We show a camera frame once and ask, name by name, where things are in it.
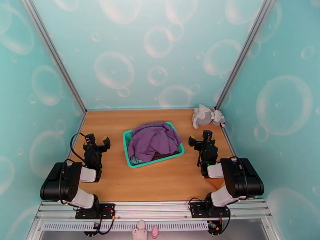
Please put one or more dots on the teal plastic basket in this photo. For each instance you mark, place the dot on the teal plastic basket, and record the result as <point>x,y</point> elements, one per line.
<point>130,136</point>

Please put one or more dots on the brown leather wallet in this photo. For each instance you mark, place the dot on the brown leather wallet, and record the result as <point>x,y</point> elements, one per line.
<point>213,183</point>

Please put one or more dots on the purple trousers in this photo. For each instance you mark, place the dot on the purple trousers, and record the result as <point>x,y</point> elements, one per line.
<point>152,140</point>

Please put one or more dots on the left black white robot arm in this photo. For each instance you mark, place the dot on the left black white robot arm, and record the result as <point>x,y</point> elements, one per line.
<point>60,181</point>

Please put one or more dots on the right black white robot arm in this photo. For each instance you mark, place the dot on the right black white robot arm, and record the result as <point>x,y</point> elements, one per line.
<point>240,176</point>

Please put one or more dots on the dark brown trousers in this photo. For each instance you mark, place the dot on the dark brown trousers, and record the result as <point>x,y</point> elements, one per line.
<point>162,155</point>

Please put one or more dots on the grey plush elephant toy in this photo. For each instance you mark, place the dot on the grey plush elephant toy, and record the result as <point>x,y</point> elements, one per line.
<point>205,116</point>

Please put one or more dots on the light blue garment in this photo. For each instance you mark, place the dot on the light blue garment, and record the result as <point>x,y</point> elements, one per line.
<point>136,160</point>

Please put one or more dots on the pale pink plush bunny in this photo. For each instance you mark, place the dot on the pale pink plush bunny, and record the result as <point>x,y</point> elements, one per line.
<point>141,231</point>

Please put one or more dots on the small pink plush toy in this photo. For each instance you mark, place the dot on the small pink plush toy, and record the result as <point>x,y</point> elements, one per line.
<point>155,231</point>

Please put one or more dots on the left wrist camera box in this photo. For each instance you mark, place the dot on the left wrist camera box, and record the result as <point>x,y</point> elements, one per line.
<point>90,139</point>

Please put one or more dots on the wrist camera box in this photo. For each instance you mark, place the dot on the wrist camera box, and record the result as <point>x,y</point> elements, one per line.
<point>207,135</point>
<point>90,139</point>

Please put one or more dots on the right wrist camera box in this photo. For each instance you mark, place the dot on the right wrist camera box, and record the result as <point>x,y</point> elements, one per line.
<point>207,135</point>

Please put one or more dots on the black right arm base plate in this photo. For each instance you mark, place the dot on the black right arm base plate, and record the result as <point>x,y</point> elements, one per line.
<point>197,209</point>

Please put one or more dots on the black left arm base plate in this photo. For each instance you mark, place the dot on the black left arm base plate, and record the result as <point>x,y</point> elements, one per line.
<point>107,213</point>

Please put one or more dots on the aluminium frame rail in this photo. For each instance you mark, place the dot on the aluminium frame rail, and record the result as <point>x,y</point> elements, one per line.
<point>155,208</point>

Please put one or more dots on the aluminium corner post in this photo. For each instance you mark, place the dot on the aluminium corner post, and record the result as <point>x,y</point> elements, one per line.
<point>54,54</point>
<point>244,53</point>

